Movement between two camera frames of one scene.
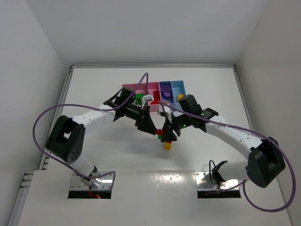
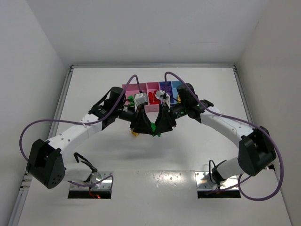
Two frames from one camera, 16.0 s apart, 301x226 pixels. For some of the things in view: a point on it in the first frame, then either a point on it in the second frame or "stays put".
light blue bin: [178, 88] stays put
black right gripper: [172, 125] → [168, 117]
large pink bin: [141, 88] stays put
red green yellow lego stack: [167, 143] → [135, 134]
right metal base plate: [229, 189] stays put
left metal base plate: [79, 189] stays put
